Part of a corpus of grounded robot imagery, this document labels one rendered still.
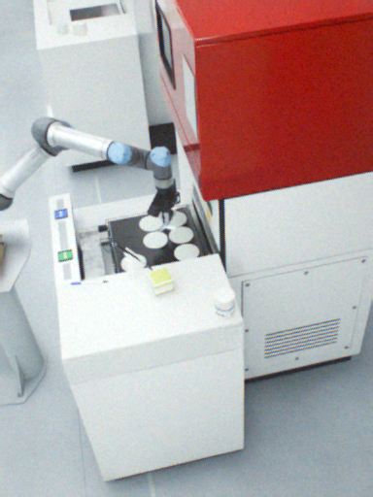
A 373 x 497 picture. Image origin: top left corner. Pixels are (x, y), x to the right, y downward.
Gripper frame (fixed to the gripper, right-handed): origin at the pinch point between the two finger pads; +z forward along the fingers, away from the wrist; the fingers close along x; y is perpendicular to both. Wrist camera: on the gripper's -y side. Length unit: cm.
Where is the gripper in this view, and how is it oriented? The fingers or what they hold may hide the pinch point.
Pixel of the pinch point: (164, 224)
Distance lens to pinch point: 249.0
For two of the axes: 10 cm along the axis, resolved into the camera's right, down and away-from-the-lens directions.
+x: -8.0, -3.8, 4.7
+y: 6.0, -5.8, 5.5
